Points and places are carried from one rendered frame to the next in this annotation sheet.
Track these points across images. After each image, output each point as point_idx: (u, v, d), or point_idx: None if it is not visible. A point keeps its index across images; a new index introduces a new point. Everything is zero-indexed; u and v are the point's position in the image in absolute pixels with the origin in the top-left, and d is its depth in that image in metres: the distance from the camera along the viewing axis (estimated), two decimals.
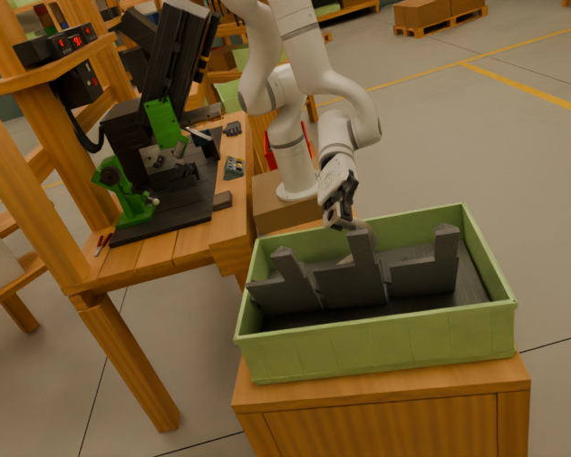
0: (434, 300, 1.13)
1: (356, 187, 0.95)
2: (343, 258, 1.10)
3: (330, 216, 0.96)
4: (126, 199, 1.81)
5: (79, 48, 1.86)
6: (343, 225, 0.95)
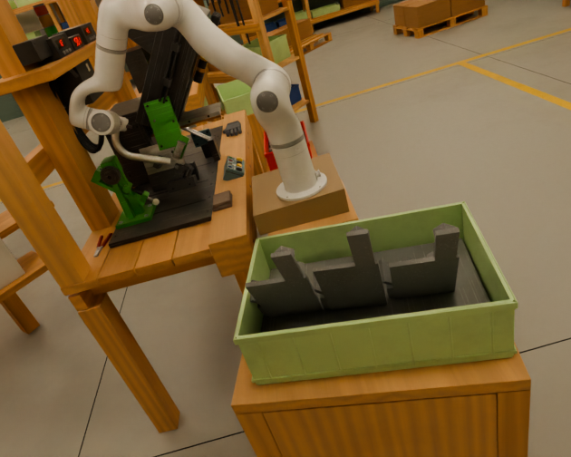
0: (434, 300, 1.13)
1: None
2: (147, 157, 1.85)
3: None
4: (126, 199, 1.81)
5: (79, 48, 1.86)
6: None
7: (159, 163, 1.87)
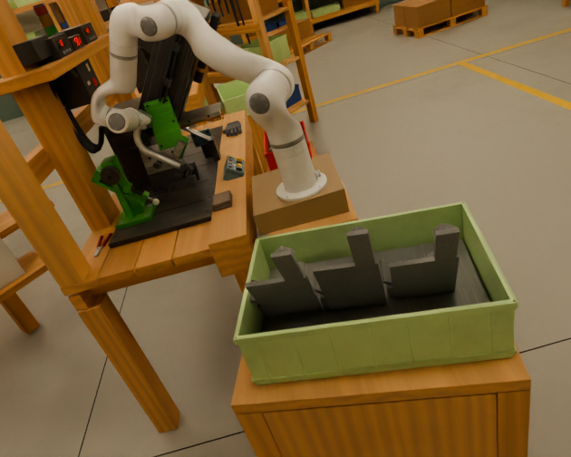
0: (434, 300, 1.13)
1: None
2: (159, 156, 1.96)
3: (146, 116, 1.92)
4: (126, 199, 1.81)
5: (79, 48, 1.86)
6: None
7: (169, 165, 1.98)
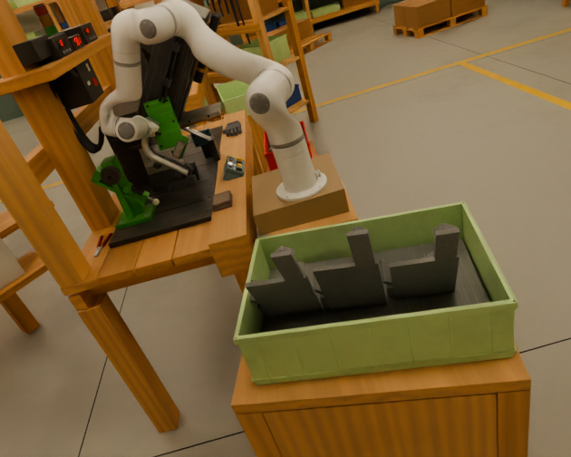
0: (434, 300, 1.13)
1: None
2: (168, 162, 1.97)
3: (153, 122, 1.93)
4: (126, 199, 1.81)
5: (79, 48, 1.86)
6: None
7: (178, 171, 1.99)
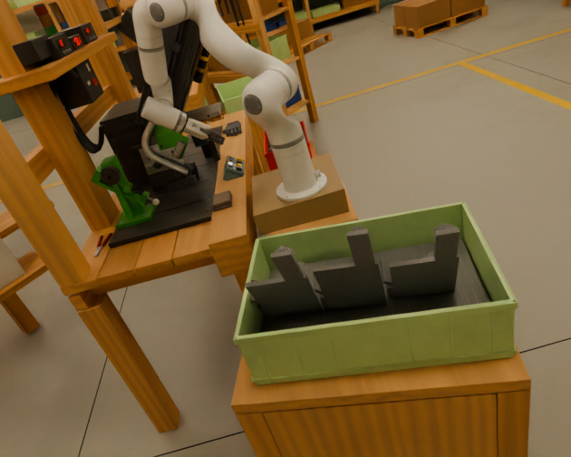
0: (434, 300, 1.13)
1: None
2: (168, 162, 1.97)
3: (154, 122, 1.93)
4: (126, 199, 1.81)
5: (79, 48, 1.86)
6: None
7: (178, 171, 1.99)
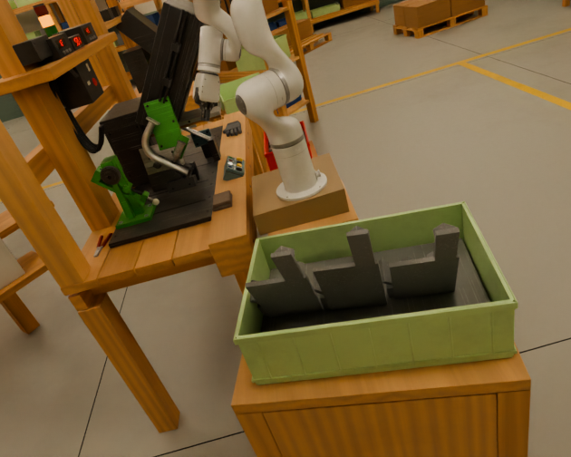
0: (434, 300, 1.13)
1: (198, 103, 1.68)
2: (168, 162, 1.97)
3: (154, 122, 1.93)
4: (126, 199, 1.81)
5: (79, 48, 1.86)
6: None
7: (178, 171, 1.99)
